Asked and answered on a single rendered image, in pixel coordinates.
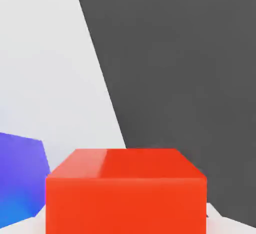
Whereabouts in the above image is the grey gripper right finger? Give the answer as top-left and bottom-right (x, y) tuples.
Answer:
(206, 202), (256, 234)

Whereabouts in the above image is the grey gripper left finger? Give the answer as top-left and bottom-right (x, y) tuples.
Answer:
(0, 204), (47, 234)

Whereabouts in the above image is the small red cube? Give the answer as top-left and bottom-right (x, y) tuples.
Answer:
(45, 147), (208, 234)

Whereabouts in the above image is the large purple box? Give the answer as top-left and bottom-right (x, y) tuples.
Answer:
(0, 131), (51, 230)

